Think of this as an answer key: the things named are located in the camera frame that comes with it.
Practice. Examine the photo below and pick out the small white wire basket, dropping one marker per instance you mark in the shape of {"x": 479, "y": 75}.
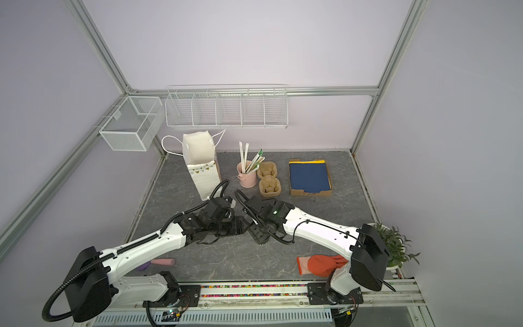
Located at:
{"x": 134, "y": 124}

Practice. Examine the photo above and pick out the red rubber glove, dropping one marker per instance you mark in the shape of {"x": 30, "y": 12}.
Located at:
{"x": 320, "y": 265}

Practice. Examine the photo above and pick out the potted green plant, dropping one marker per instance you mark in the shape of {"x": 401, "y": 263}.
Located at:
{"x": 398, "y": 245}

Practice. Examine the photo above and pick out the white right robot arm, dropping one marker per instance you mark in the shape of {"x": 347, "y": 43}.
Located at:
{"x": 362, "y": 247}

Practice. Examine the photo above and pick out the white cartoon gift bag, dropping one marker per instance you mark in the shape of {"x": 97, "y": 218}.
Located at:
{"x": 200, "y": 156}

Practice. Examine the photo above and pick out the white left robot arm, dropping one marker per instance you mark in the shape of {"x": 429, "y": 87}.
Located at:
{"x": 97, "y": 280}

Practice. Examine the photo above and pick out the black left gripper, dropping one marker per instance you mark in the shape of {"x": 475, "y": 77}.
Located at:
{"x": 237, "y": 227}

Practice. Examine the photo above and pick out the pink metal straw bucket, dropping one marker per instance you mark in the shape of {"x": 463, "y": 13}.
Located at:
{"x": 248, "y": 180}

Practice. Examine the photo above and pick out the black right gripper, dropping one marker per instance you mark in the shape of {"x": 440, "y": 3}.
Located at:
{"x": 257, "y": 235}

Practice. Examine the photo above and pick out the purple pink spatula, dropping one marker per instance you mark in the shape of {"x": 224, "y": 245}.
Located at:
{"x": 167, "y": 262}

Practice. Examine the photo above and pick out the long white wire basket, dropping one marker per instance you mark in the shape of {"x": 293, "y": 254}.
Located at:
{"x": 227, "y": 106}

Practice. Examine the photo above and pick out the cardboard napkin tray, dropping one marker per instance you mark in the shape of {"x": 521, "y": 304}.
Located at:
{"x": 309, "y": 178}

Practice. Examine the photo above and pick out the stacked pulp cup carriers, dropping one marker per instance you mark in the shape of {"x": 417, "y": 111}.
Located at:
{"x": 269, "y": 184}

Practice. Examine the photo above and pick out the blue napkin stack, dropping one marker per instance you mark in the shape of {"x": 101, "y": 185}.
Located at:
{"x": 309, "y": 176}

